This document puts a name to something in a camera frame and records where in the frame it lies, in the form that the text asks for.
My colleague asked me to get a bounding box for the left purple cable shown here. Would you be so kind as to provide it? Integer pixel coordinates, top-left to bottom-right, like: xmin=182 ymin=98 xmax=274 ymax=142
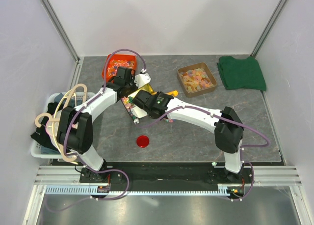
xmin=44 ymin=48 xmax=148 ymax=212

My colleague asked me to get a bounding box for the star candy tin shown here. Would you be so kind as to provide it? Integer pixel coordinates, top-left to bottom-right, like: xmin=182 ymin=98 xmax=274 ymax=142
xmin=121 ymin=84 xmax=154 ymax=120

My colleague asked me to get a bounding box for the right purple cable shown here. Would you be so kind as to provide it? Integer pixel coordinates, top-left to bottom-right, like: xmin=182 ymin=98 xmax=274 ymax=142
xmin=139 ymin=106 xmax=270 ymax=202

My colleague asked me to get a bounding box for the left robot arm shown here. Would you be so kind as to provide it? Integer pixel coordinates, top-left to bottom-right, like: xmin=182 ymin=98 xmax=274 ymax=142
xmin=56 ymin=67 xmax=138 ymax=182

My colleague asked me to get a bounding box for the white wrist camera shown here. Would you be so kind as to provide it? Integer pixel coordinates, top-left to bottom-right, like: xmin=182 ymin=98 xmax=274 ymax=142
xmin=131 ymin=105 xmax=147 ymax=124
xmin=134 ymin=68 xmax=151 ymax=88

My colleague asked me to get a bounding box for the red jar lid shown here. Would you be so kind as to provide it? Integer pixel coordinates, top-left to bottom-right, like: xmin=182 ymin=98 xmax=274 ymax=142
xmin=136 ymin=135 xmax=150 ymax=148

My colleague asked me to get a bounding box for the beige clothes hanger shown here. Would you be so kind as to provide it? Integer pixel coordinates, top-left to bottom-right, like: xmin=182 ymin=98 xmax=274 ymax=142
xmin=34 ymin=84 xmax=88 ymax=165

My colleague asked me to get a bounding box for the clear glass jar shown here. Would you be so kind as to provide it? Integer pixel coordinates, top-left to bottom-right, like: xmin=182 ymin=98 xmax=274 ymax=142
xmin=163 ymin=118 xmax=174 ymax=123

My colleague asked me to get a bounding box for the orange candy box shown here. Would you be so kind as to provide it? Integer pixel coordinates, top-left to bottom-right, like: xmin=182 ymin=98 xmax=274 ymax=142
xmin=102 ymin=54 xmax=137 ymax=81

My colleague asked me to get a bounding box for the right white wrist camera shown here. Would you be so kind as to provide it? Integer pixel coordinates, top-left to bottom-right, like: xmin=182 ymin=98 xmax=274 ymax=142
xmin=131 ymin=105 xmax=147 ymax=124

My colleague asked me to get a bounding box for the white cable duct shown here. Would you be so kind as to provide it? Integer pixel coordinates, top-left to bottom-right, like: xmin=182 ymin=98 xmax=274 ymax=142
xmin=45 ymin=185 xmax=244 ymax=196

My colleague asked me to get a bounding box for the white laundry basket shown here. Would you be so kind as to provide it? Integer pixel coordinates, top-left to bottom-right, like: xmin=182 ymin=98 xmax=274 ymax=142
xmin=30 ymin=92 xmax=97 ymax=159

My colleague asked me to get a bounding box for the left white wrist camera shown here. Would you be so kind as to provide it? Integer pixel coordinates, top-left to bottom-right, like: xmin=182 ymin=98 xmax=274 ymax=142
xmin=134 ymin=68 xmax=151 ymax=88

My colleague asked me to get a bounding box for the green folded cloth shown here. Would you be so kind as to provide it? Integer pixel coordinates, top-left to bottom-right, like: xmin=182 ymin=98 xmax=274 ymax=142
xmin=217 ymin=56 xmax=266 ymax=91

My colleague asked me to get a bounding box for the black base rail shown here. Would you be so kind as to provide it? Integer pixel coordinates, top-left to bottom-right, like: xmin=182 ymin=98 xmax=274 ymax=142
xmin=79 ymin=162 xmax=254 ymax=186

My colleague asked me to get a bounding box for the yellow plastic scoop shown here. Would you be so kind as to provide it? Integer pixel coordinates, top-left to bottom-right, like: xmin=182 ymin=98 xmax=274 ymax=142
xmin=166 ymin=90 xmax=179 ymax=97

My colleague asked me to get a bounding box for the brown gummy candy box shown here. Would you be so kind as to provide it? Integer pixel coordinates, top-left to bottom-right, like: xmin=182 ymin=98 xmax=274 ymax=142
xmin=177 ymin=62 xmax=217 ymax=98

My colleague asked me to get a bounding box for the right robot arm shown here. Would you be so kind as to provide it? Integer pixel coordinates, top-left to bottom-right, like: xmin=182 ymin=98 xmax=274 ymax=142
xmin=132 ymin=90 xmax=244 ymax=183

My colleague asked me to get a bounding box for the purple cable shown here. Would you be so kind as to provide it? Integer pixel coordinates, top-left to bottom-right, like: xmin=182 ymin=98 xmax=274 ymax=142
xmin=44 ymin=48 xmax=148 ymax=212
xmin=139 ymin=106 xmax=270 ymax=202

